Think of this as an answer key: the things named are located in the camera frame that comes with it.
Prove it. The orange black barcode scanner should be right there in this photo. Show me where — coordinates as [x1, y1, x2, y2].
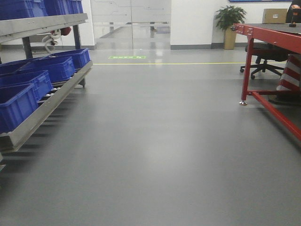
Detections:
[289, 5, 301, 27]

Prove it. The large brown cardboard box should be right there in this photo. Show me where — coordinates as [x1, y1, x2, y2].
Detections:
[262, 8, 287, 24]

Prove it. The blue bin far lower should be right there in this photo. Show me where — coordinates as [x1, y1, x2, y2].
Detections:
[48, 48, 90, 70]

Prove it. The blue bin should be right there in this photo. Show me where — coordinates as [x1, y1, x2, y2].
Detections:
[0, 84, 38, 133]
[17, 57, 76, 83]
[0, 70, 53, 101]
[0, 0, 48, 20]
[44, 0, 83, 16]
[48, 48, 90, 70]

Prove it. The glass door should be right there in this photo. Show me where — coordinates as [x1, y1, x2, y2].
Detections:
[91, 0, 171, 49]

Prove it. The green potted plant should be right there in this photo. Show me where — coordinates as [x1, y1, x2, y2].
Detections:
[214, 5, 247, 50]

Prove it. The black office chair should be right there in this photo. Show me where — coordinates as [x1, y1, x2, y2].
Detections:
[250, 43, 289, 80]

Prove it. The blue bin nearest lower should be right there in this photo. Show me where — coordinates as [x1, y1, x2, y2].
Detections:
[0, 84, 38, 133]

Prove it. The grey metal roller rack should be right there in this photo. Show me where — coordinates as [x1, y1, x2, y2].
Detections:
[0, 13, 93, 154]

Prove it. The red white striped barrier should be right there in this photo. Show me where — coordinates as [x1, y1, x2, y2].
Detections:
[276, 54, 301, 91]

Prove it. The blue bin upper right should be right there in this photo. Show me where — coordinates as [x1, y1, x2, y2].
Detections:
[44, 0, 83, 16]

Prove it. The red metal work table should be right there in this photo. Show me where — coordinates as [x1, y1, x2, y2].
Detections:
[233, 24, 301, 139]

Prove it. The blue bin upper left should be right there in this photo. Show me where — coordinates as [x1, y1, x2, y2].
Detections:
[0, 0, 48, 20]

